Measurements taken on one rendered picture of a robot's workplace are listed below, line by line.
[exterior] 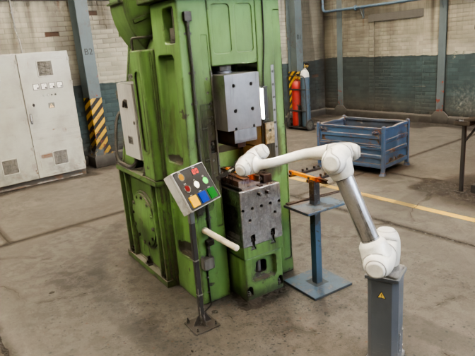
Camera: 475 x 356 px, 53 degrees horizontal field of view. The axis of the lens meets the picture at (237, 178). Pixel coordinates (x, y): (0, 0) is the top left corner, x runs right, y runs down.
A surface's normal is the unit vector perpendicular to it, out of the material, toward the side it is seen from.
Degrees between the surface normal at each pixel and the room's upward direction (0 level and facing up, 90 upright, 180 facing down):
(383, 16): 90
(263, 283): 89
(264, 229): 90
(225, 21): 90
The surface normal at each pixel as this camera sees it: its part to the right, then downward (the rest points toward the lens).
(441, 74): -0.78, 0.22
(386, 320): -0.52, 0.27
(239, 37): 0.55, 0.18
